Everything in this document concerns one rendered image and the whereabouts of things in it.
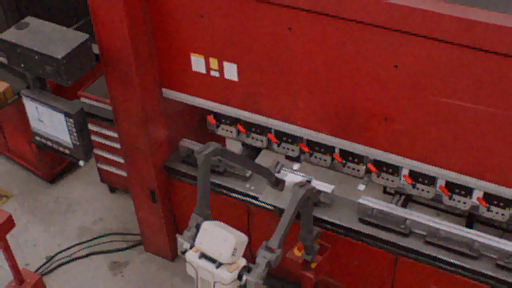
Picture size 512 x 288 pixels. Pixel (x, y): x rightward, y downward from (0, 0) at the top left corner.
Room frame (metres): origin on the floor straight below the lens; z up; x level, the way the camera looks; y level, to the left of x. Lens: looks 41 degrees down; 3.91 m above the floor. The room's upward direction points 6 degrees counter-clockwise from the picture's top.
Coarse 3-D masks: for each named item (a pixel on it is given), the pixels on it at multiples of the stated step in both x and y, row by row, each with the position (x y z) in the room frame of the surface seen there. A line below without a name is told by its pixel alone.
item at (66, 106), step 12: (24, 96) 3.37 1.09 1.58; (36, 96) 3.33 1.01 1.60; (48, 96) 3.36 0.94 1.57; (24, 108) 3.39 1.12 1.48; (60, 108) 3.19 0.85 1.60; (72, 108) 3.17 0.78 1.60; (72, 120) 3.13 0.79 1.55; (84, 120) 3.21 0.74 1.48; (36, 132) 3.37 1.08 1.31; (72, 132) 3.15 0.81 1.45; (84, 132) 3.15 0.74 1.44; (48, 144) 3.31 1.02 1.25; (60, 144) 3.24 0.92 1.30; (72, 144) 3.17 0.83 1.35; (84, 144) 3.14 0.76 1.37; (84, 156) 3.13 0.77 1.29
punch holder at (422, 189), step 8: (408, 176) 2.67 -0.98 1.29; (416, 176) 2.64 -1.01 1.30; (424, 176) 2.62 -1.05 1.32; (432, 176) 2.60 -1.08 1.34; (408, 184) 2.66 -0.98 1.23; (416, 184) 2.64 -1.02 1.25; (424, 184) 2.62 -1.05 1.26; (432, 184) 2.59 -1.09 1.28; (416, 192) 2.63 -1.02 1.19; (424, 192) 2.61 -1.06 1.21; (432, 192) 2.59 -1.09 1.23
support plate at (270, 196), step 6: (276, 174) 3.10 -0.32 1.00; (282, 174) 3.10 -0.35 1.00; (300, 180) 3.03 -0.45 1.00; (264, 192) 2.97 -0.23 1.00; (270, 192) 2.96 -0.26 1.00; (276, 192) 2.96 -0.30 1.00; (282, 192) 2.95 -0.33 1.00; (288, 192) 2.94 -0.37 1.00; (264, 198) 2.92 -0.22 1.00; (270, 198) 2.91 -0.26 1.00; (276, 198) 2.91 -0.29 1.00; (282, 198) 2.90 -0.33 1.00; (288, 198) 2.90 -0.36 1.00; (270, 204) 2.87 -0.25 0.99; (276, 204) 2.86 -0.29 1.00; (282, 204) 2.85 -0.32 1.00
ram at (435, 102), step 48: (192, 0) 3.37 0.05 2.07; (240, 0) 3.21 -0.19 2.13; (192, 48) 3.40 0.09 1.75; (240, 48) 3.22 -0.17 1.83; (288, 48) 3.06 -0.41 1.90; (336, 48) 2.91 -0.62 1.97; (384, 48) 2.77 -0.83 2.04; (432, 48) 2.65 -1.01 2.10; (240, 96) 3.24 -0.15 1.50; (288, 96) 3.07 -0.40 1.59; (336, 96) 2.91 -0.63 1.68; (384, 96) 2.77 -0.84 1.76; (432, 96) 2.63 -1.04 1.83; (480, 96) 2.51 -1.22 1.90; (336, 144) 2.91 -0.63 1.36; (384, 144) 2.75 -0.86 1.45; (432, 144) 2.61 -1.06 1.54; (480, 144) 2.48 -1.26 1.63
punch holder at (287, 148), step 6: (276, 132) 3.11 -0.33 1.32; (282, 132) 3.09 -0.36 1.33; (276, 138) 3.11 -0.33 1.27; (282, 138) 3.09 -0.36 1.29; (288, 138) 3.07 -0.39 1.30; (294, 138) 3.05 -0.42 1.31; (300, 138) 3.07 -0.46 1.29; (276, 144) 3.11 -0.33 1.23; (282, 144) 3.09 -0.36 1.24; (288, 144) 3.07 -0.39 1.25; (276, 150) 3.11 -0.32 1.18; (282, 150) 3.09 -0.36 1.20; (288, 150) 3.07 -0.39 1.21; (294, 150) 3.05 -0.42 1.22; (300, 150) 3.08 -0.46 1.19; (294, 156) 3.05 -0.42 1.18
